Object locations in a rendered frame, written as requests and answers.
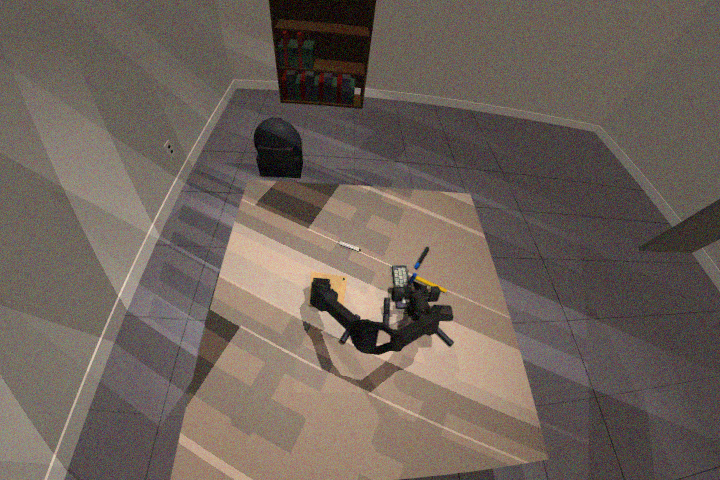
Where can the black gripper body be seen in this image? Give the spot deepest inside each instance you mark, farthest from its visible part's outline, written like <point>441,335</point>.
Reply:
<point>415,296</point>

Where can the grey letter keyboard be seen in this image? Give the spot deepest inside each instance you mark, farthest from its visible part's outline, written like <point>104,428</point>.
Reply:
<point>400,278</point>

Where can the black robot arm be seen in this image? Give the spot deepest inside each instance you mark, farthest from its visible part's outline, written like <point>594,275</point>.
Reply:
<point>364,333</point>

